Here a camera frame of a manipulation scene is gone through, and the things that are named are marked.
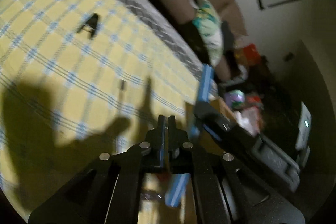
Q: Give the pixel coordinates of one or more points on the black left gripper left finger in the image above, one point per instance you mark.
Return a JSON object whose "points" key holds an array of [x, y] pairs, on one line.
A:
{"points": [[108, 190]]}

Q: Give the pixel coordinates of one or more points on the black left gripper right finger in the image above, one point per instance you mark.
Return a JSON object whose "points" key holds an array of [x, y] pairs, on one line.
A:
{"points": [[224, 190]]}

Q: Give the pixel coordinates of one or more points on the black binder clip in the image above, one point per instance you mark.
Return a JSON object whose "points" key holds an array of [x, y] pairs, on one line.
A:
{"points": [[90, 25]]}

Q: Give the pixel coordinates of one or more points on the brown cardboard box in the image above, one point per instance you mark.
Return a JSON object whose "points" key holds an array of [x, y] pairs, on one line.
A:
{"points": [[204, 138]]}

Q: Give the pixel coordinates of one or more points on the purple round container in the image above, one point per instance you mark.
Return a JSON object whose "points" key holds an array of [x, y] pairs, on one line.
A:
{"points": [[234, 98]]}

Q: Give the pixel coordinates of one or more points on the yellow checked cloth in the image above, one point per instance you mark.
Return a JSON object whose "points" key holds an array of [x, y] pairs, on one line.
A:
{"points": [[65, 98]]}

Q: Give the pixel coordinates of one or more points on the floral green white pillow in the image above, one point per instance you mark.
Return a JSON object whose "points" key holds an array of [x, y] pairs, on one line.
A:
{"points": [[208, 24]]}

